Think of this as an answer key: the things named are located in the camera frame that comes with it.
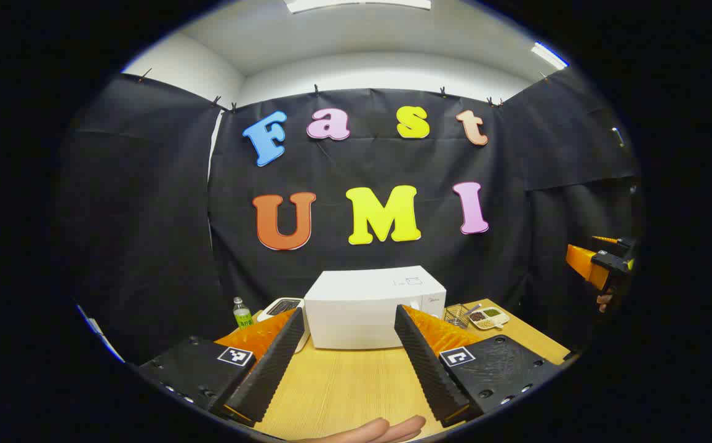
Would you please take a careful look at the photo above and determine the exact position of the wire mesh basket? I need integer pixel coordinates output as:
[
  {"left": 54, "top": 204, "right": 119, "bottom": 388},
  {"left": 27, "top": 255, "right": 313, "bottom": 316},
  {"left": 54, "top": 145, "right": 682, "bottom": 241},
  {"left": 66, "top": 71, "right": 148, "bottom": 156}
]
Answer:
[{"left": 444, "top": 303, "right": 472, "bottom": 329}]

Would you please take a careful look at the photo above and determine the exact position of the white microwave oven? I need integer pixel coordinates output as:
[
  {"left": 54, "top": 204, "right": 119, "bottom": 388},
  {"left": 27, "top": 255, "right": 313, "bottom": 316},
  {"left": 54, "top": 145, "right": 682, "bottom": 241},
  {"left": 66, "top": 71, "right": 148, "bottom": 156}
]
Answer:
[{"left": 304, "top": 266, "right": 447, "bottom": 350}]

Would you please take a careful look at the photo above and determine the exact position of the white toaster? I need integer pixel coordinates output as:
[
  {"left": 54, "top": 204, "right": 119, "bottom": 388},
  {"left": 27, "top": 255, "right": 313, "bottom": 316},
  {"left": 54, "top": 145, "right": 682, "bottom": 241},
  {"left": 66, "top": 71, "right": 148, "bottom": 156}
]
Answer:
[{"left": 256, "top": 297, "right": 311, "bottom": 353}]

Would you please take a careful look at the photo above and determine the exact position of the green label drink bottle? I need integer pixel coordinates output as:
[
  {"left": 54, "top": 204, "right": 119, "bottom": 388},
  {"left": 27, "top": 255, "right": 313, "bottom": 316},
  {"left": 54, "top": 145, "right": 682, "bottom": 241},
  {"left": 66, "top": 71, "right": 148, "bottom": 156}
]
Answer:
[{"left": 233, "top": 297, "right": 255, "bottom": 330}]

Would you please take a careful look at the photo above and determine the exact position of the white divided condiment dish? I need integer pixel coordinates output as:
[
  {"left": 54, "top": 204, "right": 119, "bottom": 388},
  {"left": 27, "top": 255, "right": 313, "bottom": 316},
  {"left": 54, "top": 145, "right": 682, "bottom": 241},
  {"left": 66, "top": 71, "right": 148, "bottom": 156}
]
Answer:
[{"left": 468, "top": 306, "right": 510, "bottom": 331}]

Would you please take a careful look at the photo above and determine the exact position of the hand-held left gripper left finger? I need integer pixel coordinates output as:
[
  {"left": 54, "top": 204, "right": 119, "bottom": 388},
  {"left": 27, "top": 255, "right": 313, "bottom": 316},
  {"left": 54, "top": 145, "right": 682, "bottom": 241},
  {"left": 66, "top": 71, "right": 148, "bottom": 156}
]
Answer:
[{"left": 137, "top": 306, "right": 306, "bottom": 426}]

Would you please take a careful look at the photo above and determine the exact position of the black backdrop cloth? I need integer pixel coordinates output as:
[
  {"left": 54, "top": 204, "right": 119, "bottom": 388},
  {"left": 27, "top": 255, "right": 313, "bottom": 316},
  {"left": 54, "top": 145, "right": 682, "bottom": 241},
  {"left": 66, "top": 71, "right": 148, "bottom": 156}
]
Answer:
[{"left": 54, "top": 65, "right": 646, "bottom": 370}]

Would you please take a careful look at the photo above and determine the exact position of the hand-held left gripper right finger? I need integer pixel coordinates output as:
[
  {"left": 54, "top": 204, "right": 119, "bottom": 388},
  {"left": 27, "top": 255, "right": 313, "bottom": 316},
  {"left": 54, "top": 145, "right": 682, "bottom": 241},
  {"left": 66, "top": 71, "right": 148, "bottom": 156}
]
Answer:
[{"left": 394, "top": 304, "right": 562, "bottom": 428}]

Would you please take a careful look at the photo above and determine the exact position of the long ceiling light panel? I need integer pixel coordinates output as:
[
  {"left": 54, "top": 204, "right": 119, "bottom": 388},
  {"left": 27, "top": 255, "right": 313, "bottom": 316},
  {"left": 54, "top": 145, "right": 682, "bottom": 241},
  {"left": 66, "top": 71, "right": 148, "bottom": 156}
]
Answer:
[{"left": 285, "top": 0, "right": 432, "bottom": 14}]

